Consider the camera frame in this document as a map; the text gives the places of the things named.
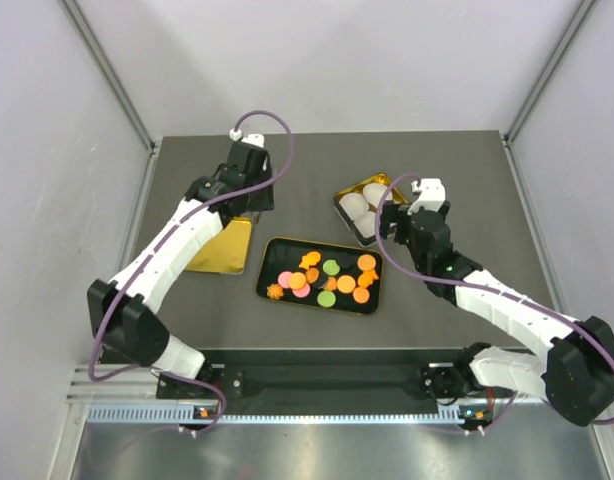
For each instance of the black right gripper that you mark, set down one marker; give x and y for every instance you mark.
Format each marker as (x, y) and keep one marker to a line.
(390, 216)

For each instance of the right aluminium frame post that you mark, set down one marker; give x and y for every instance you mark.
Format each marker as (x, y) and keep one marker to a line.
(573, 27)

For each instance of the white paper cup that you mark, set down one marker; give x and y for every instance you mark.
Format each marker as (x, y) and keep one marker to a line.
(365, 225)
(373, 192)
(354, 205)

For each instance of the orange star flower cookie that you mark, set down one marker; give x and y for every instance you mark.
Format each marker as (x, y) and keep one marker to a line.
(275, 291)

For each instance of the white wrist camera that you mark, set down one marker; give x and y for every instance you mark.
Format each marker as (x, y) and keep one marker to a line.
(430, 195)
(256, 139)

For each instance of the gold tin lid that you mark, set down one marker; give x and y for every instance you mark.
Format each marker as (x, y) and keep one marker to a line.
(227, 252)

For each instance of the pink round cookie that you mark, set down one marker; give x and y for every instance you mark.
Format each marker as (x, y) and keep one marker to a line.
(302, 292)
(283, 279)

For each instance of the dark square cookie tin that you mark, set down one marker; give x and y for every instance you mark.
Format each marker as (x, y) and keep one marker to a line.
(357, 187)

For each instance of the black sandwich cookie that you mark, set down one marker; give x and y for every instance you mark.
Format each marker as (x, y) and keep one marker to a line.
(320, 284)

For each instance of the black round cookie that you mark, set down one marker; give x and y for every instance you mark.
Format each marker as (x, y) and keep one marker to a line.
(345, 261)

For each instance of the grey slotted cable duct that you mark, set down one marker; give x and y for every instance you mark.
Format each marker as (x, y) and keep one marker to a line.
(193, 414)

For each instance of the black rectangular cookie tray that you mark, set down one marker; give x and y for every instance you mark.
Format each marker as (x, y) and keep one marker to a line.
(320, 275)

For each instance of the orange swirl cookie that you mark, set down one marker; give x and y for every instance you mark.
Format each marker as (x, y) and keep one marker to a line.
(312, 275)

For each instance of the green round cookie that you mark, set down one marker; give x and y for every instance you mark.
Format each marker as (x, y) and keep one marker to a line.
(326, 299)
(331, 267)

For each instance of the left aluminium frame post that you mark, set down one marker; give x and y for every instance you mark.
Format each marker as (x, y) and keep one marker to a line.
(82, 26)

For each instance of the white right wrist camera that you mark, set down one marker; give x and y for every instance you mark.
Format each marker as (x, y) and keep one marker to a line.
(430, 195)

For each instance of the round dotted orange cookie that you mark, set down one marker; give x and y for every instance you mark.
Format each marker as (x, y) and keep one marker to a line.
(297, 281)

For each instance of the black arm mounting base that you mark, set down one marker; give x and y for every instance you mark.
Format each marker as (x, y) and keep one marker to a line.
(301, 384)

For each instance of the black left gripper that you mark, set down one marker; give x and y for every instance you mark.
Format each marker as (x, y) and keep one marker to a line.
(265, 202)

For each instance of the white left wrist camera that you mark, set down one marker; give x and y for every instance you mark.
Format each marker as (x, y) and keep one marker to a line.
(256, 139)

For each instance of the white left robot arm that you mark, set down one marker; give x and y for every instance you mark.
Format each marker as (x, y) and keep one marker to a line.
(123, 311)

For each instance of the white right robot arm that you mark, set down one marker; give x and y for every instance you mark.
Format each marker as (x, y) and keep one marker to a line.
(570, 363)

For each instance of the aluminium frame post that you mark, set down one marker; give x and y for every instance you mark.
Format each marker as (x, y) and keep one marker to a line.
(82, 26)
(573, 27)

